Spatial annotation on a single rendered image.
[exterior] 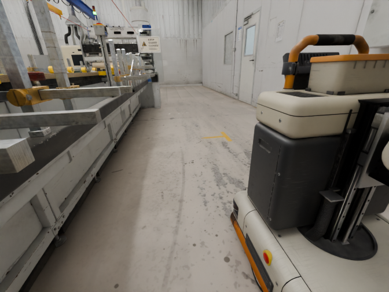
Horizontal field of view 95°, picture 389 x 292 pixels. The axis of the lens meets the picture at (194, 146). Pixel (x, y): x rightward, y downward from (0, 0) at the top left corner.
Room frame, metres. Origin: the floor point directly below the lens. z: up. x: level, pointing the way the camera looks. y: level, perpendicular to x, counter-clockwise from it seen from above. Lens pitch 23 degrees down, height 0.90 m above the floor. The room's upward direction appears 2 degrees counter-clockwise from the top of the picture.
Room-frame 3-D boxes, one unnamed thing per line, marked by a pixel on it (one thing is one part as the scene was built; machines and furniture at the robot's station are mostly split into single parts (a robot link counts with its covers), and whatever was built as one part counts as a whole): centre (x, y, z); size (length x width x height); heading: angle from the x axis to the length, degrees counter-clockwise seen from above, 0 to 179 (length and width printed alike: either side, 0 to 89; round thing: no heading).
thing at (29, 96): (0.62, 0.54, 0.83); 0.14 x 0.06 x 0.05; 8
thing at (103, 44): (1.58, 0.68, 0.93); 0.05 x 0.05 x 0.45; 8
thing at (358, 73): (0.65, -0.54, 0.87); 0.23 x 0.15 x 0.11; 99
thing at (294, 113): (0.63, -0.55, 0.59); 0.55 x 0.34 x 0.83; 99
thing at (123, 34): (4.87, 1.71, 0.95); 1.65 x 0.70 x 1.90; 98
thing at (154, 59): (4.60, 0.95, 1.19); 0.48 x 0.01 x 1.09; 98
